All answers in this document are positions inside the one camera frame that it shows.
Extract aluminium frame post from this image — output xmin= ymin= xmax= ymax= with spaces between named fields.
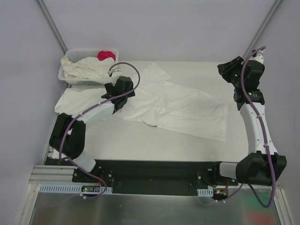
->
xmin=242 ymin=0 xmax=284 ymax=58
xmin=35 ymin=0 xmax=68 ymax=54

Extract left aluminium frame post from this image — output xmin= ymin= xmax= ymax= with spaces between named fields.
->
xmin=35 ymin=0 xmax=68 ymax=54

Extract red garment in basket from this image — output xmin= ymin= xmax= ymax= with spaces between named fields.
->
xmin=97 ymin=51 xmax=116 ymax=61

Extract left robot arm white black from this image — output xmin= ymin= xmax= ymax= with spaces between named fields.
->
xmin=49 ymin=76 xmax=135 ymax=182

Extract aluminium rail front left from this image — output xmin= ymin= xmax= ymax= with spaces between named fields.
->
xmin=30 ymin=165 xmax=75 ymax=183

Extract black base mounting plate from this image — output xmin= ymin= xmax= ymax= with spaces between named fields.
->
xmin=44 ymin=158 xmax=239 ymax=195

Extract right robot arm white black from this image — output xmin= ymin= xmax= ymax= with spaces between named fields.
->
xmin=211 ymin=53 xmax=287 ymax=186

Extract right aluminium frame post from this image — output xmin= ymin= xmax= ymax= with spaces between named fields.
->
xmin=242 ymin=0 xmax=284 ymax=58

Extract cream clothes in basket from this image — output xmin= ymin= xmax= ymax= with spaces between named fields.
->
xmin=60 ymin=57 xmax=115 ymax=79

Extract white cable duct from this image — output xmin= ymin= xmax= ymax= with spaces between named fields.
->
xmin=40 ymin=184 xmax=113 ymax=195
xmin=197 ymin=188 xmax=214 ymax=197

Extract left white cable duct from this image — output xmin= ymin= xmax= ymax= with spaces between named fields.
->
xmin=40 ymin=184 xmax=113 ymax=195

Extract folded white t shirt stack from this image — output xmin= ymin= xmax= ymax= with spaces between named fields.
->
xmin=54 ymin=88 xmax=113 ymax=123

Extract right white cable duct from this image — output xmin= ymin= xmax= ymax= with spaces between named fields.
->
xmin=197 ymin=188 xmax=214 ymax=197

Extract white plastic laundry basket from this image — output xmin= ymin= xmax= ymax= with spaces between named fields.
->
xmin=58 ymin=48 xmax=121 ymax=86

